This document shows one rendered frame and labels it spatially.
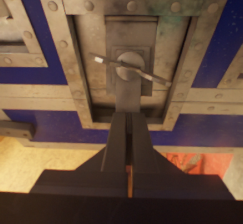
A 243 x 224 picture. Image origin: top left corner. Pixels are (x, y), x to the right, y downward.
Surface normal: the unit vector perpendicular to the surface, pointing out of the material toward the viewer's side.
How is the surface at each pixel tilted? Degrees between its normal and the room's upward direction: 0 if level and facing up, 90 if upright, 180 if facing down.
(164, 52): 90
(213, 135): 90
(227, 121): 90
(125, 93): 90
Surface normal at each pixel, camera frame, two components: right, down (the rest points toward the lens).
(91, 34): -0.04, 0.77
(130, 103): -0.03, 0.30
